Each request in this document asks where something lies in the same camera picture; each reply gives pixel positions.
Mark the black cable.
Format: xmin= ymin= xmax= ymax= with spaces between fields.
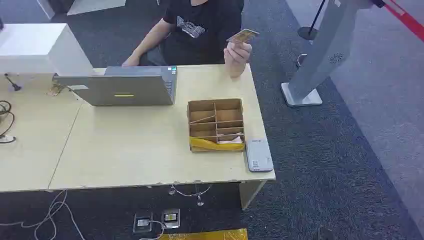
xmin=0 ymin=100 xmax=17 ymax=145

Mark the pale desk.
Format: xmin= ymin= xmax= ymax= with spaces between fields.
xmin=48 ymin=63 xmax=277 ymax=211
xmin=0 ymin=67 xmax=107 ymax=194

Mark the grey kiosk stand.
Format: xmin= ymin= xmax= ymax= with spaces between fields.
xmin=280 ymin=0 xmax=375 ymax=108

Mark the person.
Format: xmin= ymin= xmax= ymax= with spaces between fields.
xmin=121 ymin=0 xmax=253 ymax=79

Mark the red barrier belt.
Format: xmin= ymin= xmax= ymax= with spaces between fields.
xmin=382 ymin=0 xmax=424 ymax=43

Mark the person's right hand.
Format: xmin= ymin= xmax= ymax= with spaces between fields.
xmin=121 ymin=54 xmax=142 ymax=68

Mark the clear hanging cable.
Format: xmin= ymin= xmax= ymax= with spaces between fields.
xmin=168 ymin=184 xmax=213 ymax=207

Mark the person's left hand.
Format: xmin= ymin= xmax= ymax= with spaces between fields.
xmin=223 ymin=40 xmax=253 ymax=79

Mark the black desk microphone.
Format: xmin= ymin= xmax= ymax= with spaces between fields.
xmin=3 ymin=73 xmax=23 ymax=93

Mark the yellow plastic sheet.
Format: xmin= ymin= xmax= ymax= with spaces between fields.
xmin=158 ymin=228 xmax=249 ymax=240

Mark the gold card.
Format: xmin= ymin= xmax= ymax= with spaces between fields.
xmin=226 ymin=28 xmax=260 ymax=44

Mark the black stanchion post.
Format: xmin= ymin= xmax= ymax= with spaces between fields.
xmin=297 ymin=0 xmax=327 ymax=42

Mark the grey card reader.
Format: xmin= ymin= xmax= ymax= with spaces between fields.
xmin=245 ymin=137 xmax=275 ymax=173

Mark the white floor cable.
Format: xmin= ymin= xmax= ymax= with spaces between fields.
xmin=0 ymin=189 xmax=87 ymax=240

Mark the silver laptop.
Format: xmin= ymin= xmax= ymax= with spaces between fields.
xmin=52 ymin=65 xmax=178 ymax=107

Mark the white cabinet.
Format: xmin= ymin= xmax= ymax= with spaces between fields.
xmin=0 ymin=22 xmax=95 ymax=78

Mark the wooden card box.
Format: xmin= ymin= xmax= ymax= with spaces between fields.
xmin=186 ymin=97 xmax=246 ymax=153

